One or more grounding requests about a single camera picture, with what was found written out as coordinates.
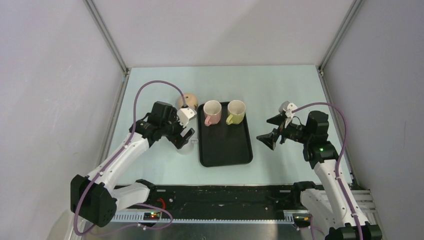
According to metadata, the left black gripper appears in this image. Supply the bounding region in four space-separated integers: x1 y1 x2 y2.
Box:
160 107 194 149

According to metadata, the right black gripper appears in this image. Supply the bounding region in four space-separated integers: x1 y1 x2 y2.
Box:
256 113 312 150

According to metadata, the clear glass mug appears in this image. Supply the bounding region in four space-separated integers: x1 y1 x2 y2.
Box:
176 137 199 155

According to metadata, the pink mug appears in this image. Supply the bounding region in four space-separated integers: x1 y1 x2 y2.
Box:
203 100 222 127

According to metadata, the yellow mug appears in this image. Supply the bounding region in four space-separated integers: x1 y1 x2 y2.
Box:
225 100 246 125

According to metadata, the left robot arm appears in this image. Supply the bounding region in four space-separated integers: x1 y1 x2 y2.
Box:
70 101 197 227

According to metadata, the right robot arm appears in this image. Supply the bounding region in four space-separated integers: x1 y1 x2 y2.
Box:
257 110 383 240

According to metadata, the black rectangular tray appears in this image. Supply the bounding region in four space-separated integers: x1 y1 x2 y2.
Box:
197 101 253 168

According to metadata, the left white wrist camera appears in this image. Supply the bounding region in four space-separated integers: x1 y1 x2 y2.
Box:
176 107 197 128

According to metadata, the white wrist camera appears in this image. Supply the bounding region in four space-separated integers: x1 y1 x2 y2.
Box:
176 107 197 128
278 101 298 128

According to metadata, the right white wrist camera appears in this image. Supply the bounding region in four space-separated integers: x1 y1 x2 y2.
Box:
278 101 298 128

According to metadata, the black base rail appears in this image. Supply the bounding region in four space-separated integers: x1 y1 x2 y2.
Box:
146 185 305 221

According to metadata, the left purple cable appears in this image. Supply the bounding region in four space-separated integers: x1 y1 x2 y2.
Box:
72 80 190 237

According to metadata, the aluminium frame rail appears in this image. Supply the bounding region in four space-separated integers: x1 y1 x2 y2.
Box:
75 188 377 225

